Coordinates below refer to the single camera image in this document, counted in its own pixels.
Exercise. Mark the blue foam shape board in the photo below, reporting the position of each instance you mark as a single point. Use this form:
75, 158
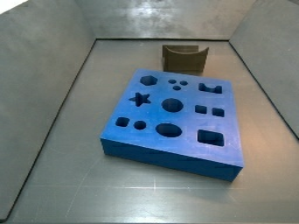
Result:
175, 120

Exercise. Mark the black curved cradle stand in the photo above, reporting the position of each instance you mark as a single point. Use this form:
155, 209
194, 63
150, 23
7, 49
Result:
185, 58

